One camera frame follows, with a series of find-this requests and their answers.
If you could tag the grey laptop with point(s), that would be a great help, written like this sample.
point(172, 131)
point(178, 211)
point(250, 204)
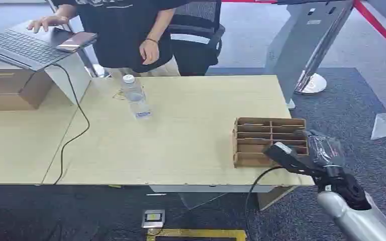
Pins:
point(23, 46)

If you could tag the person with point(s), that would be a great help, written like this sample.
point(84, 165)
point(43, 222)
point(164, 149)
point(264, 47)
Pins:
point(123, 30)

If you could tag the white stanchion base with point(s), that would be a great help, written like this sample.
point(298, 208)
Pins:
point(314, 85)

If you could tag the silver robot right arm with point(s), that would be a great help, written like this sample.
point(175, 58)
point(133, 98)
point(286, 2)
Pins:
point(349, 216)

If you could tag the red barrier belt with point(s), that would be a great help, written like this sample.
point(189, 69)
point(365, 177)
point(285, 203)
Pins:
point(379, 28)

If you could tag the white laptop stand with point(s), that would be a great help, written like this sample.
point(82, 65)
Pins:
point(71, 78)

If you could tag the smartphone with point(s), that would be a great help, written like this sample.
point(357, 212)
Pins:
point(77, 41)

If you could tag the yellow floor tape frame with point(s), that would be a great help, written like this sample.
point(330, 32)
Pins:
point(196, 233)

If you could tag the brown cardboard box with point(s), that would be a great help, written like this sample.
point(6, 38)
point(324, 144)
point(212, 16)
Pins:
point(6, 88)

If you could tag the wooden card box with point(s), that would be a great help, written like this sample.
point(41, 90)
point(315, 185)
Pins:
point(261, 143)

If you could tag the grey kiosk stand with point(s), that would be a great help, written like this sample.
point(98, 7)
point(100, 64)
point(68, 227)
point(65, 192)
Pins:
point(299, 46)

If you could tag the silver floor socket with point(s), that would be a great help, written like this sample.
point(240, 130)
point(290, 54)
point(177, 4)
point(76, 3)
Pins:
point(153, 218)

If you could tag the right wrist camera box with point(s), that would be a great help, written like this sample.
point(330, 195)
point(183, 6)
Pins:
point(284, 155)

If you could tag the person's hand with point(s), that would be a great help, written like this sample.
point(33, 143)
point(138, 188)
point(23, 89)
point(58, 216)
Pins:
point(46, 22)
point(149, 51)

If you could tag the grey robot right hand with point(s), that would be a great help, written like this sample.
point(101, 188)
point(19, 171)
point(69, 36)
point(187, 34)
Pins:
point(324, 148)

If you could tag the desk leg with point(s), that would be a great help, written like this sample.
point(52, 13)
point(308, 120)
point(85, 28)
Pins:
point(273, 198)

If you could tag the clear plastic water bottle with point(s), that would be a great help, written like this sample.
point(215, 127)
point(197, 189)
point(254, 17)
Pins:
point(135, 96)

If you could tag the black office chair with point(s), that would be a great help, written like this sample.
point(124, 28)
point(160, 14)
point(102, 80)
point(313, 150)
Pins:
point(196, 36)

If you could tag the person's right hand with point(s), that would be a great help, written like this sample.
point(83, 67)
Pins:
point(46, 22)

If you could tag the person's left hand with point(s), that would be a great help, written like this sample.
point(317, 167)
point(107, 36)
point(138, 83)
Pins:
point(149, 51)

